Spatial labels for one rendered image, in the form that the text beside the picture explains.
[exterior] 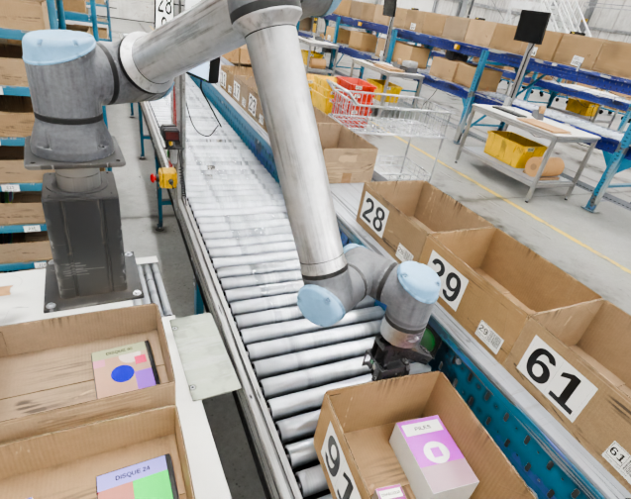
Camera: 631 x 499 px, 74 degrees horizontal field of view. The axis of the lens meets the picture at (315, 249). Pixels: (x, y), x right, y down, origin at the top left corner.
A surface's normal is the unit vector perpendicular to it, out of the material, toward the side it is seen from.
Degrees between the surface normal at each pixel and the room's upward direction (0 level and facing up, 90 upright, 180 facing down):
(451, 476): 0
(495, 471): 89
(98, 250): 90
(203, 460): 0
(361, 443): 1
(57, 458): 88
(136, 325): 89
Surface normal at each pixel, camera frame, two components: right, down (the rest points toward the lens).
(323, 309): -0.54, 0.43
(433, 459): 0.15, -0.85
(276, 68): -0.01, 0.28
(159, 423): 0.39, 0.51
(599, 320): -0.90, 0.10
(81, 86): 0.80, 0.41
